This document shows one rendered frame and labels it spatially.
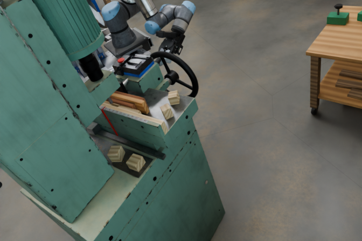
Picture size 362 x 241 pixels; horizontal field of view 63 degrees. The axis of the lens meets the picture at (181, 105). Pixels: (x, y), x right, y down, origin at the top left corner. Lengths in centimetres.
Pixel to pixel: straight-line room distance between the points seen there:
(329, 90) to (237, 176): 82
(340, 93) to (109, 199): 158
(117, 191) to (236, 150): 115
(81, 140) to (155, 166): 29
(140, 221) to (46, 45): 66
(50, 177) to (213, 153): 133
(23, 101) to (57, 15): 25
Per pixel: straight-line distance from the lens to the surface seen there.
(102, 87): 106
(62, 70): 92
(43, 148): 90
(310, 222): 177
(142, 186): 107
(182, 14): 155
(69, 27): 92
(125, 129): 113
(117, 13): 176
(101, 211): 104
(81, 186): 103
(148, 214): 116
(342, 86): 216
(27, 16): 87
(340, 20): 211
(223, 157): 202
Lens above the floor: 158
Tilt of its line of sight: 39 degrees down
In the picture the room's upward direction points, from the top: 20 degrees counter-clockwise
